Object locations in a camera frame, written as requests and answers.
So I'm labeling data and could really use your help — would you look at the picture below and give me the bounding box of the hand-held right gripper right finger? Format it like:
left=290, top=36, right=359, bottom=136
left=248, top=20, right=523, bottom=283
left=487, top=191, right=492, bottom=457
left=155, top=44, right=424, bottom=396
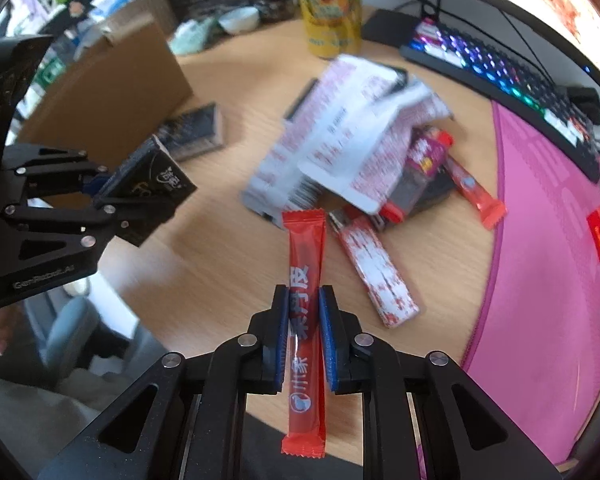
left=318, top=285, right=563, bottom=480

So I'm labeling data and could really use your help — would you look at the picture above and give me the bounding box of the wooden desktop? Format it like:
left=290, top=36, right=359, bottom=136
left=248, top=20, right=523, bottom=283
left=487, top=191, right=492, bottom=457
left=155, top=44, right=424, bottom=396
left=95, top=20, right=506, bottom=466

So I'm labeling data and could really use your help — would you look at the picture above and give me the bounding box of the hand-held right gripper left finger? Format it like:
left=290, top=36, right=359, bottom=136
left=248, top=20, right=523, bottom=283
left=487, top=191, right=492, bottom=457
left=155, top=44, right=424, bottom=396
left=37, top=284, right=290, bottom=480

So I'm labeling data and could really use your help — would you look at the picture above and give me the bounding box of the black pocket tissue packet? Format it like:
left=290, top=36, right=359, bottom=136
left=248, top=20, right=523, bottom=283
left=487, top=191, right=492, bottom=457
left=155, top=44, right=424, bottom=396
left=152, top=102, right=226, bottom=163
left=94, top=135, right=199, bottom=247

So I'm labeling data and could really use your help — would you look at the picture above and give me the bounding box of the black backlit keyboard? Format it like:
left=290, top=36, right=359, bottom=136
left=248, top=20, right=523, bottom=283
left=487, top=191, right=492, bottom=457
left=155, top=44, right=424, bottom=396
left=399, top=19, right=600, bottom=184

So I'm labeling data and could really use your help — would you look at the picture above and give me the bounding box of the person's grey clothing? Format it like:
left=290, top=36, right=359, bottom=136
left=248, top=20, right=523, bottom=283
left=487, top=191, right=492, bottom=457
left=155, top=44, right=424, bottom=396
left=0, top=360, right=131, bottom=480

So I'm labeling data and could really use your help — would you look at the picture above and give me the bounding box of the yellow pineapple drink can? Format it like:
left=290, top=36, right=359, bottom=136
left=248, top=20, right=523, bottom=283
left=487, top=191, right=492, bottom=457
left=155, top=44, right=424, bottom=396
left=292, top=0, right=363, bottom=59

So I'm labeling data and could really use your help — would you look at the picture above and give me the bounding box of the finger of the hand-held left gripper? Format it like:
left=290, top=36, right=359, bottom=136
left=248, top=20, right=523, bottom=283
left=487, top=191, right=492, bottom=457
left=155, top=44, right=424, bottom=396
left=0, top=197, right=136, bottom=266
left=2, top=144, right=112, bottom=196

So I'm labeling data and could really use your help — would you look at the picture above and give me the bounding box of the pale green crumpled cloth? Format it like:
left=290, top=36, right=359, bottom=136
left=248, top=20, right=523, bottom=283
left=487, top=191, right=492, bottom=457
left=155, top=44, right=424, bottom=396
left=169, top=16, right=221, bottom=57

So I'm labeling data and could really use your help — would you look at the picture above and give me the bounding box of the black power adapter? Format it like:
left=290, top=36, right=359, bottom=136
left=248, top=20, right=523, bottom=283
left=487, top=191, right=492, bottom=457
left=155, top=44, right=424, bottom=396
left=565, top=86, right=600, bottom=126

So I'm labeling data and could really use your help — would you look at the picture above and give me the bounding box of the brown cardboard box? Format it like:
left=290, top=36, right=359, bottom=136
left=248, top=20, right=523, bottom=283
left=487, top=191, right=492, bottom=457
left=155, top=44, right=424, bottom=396
left=10, top=0, right=196, bottom=171

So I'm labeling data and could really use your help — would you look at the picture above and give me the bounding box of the black glass jar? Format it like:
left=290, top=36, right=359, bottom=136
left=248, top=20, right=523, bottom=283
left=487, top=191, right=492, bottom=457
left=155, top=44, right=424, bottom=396
left=252, top=0, right=298, bottom=23

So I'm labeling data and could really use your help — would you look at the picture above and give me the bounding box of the pile of black tissue packs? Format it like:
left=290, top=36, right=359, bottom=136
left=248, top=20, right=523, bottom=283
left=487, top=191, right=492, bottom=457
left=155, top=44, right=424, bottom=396
left=280, top=60, right=458, bottom=231

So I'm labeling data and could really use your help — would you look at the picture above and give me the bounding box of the pink desk mat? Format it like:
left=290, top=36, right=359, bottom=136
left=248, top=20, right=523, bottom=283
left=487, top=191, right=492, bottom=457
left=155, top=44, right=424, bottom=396
left=460, top=97, right=600, bottom=466

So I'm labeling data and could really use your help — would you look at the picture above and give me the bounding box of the white red stick sachet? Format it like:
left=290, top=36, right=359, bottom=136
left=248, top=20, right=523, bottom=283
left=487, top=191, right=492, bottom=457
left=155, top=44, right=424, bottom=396
left=330, top=210, right=421, bottom=330

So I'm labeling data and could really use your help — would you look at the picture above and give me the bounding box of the purple red snack stick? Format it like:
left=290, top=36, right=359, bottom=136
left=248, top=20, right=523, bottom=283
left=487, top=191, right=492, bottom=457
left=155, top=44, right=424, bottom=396
left=405, top=127, right=455, bottom=178

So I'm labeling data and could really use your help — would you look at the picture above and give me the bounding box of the grey office chair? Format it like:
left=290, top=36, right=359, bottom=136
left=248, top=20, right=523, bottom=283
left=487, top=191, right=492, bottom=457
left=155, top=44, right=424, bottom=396
left=30, top=295, right=181, bottom=396

